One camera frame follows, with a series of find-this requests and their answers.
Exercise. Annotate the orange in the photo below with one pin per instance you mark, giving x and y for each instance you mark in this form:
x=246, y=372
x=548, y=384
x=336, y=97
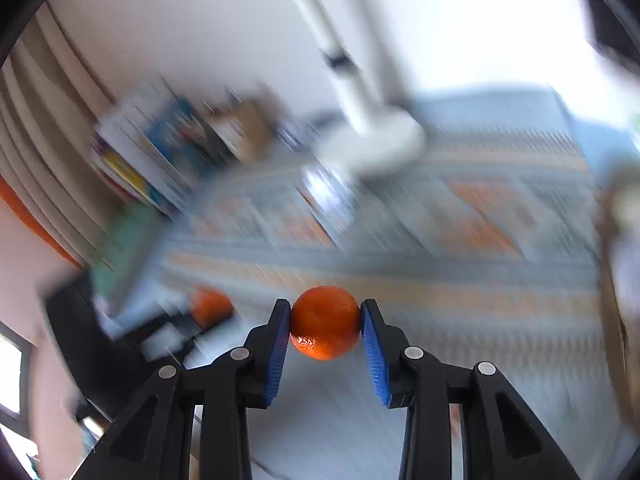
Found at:
x=212, y=306
x=325, y=322

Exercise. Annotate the window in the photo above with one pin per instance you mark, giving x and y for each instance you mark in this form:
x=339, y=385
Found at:
x=10, y=375

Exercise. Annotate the white desk lamp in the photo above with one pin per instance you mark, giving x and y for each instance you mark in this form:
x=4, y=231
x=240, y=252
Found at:
x=380, y=145

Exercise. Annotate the green booklet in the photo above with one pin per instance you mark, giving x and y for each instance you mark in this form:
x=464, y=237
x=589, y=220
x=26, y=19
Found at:
x=125, y=255

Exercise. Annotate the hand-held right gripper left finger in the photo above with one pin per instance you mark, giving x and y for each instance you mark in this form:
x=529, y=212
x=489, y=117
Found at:
x=277, y=355

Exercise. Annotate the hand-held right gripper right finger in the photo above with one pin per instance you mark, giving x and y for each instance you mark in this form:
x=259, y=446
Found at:
x=376, y=360

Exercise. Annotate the stack of books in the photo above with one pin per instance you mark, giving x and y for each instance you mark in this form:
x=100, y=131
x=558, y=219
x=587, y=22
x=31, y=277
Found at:
x=125, y=125

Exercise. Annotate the kraft paper pen holder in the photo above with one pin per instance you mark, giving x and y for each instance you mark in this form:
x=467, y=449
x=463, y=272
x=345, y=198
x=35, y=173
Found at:
x=250, y=125

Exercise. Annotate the yellow purple book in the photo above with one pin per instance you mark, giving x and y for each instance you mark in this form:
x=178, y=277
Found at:
x=120, y=172

